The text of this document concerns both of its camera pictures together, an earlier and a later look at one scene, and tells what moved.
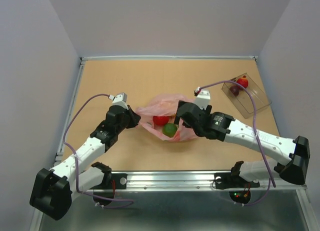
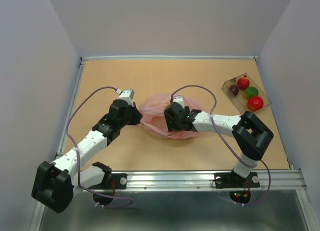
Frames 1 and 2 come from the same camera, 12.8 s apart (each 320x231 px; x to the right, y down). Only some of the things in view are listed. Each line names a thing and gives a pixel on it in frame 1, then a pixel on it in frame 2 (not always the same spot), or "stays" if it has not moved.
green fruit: [169, 129] to [251, 91]
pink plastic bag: [166, 105] stays
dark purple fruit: [235, 89] stays
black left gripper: [134, 118] stays
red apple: [161, 120] to [255, 103]
